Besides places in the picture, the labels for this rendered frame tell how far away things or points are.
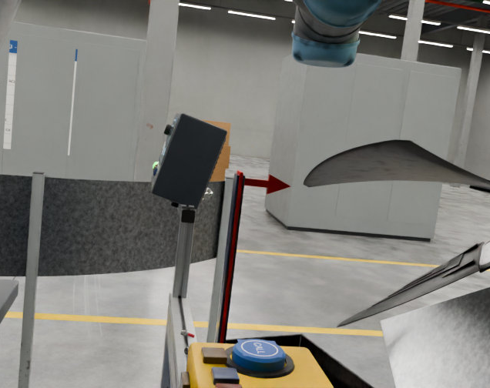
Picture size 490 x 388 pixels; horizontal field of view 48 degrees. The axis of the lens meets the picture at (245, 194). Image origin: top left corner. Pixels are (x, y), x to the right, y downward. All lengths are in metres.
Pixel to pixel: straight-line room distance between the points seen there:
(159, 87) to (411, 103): 3.55
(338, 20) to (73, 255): 1.97
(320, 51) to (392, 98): 6.54
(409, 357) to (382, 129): 6.43
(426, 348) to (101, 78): 6.07
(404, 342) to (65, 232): 1.77
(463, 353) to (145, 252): 1.91
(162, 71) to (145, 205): 2.57
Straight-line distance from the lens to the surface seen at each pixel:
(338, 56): 0.63
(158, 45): 4.89
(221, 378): 0.39
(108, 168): 6.62
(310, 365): 0.44
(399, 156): 0.59
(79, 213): 2.33
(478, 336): 0.74
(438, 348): 0.75
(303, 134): 6.78
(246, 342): 0.44
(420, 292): 0.84
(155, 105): 4.86
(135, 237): 2.44
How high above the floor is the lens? 1.25
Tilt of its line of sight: 7 degrees down
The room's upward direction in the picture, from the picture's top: 7 degrees clockwise
